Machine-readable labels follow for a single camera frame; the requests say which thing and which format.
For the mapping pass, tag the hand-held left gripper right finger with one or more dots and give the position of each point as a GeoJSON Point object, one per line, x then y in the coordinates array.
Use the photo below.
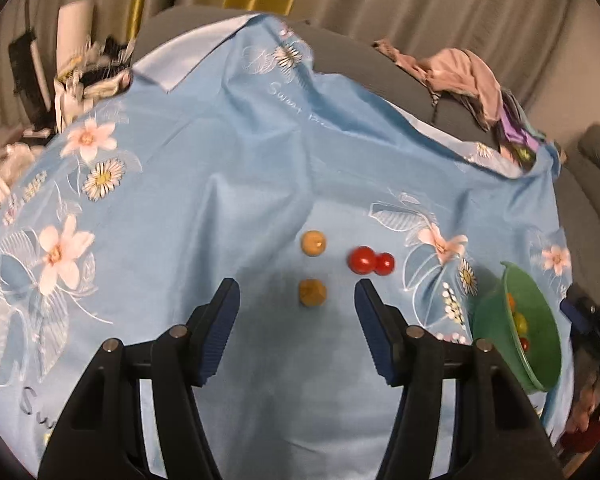
{"type": "Point", "coordinates": [375, 330]}

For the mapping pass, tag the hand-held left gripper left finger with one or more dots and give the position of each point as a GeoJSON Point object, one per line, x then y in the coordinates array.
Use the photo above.
{"type": "Point", "coordinates": [220, 330]}

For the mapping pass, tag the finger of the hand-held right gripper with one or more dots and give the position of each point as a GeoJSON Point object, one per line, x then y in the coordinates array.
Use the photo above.
{"type": "Point", "coordinates": [574, 312]}

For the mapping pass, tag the green plastic bowl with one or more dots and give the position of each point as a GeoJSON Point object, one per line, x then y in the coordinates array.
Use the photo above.
{"type": "Point", "coordinates": [540, 360]}

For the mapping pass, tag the red cherry tomato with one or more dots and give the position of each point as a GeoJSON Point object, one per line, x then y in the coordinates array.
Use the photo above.
{"type": "Point", "coordinates": [385, 263]}
{"type": "Point", "coordinates": [361, 260]}
{"type": "Point", "coordinates": [524, 344]}

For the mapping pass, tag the large orange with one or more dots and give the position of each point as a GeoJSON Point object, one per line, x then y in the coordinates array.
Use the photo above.
{"type": "Point", "coordinates": [511, 301]}

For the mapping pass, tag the tan longan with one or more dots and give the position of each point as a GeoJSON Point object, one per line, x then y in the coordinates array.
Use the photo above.
{"type": "Point", "coordinates": [312, 292]}
{"type": "Point", "coordinates": [312, 243]}

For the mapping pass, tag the dark printed clothing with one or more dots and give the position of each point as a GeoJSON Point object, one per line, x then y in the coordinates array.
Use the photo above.
{"type": "Point", "coordinates": [587, 415]}

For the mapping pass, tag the blue floral bed sheet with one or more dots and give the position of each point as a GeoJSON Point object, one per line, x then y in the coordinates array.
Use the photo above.
{"type": "Point", "coordinates": [205, 160]}

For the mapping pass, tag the purple cloth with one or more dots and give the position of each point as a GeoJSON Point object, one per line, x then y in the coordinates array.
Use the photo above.
{"type": "Point", "coordinates": [517, 130]}

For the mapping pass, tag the pink crumpled clothes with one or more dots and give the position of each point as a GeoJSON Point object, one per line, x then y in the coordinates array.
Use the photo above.
{"type": "Point", "coordinates": [460, 72]}

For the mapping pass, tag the white crumpled bags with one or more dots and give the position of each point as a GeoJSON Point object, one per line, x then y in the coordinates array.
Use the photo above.
{"type": "Point", "coordinates": [2, 160]}

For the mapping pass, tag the black and white clothes pile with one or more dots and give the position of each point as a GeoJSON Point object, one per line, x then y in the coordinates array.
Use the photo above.
{"type": "Point", "coordinates": [97, 72]}

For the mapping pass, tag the black upright vacuum cleaner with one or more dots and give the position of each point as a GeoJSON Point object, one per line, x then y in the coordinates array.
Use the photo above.
{"type": "Point", "coordinates": [27, 75]}

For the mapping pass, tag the white cylinder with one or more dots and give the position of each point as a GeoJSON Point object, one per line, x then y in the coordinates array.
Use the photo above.
{"type": "Point", "coordinates": [75, 30]}

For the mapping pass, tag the gold pole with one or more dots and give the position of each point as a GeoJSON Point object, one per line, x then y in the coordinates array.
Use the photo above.
{"type": "Point", "coordinates": [140, 0]}

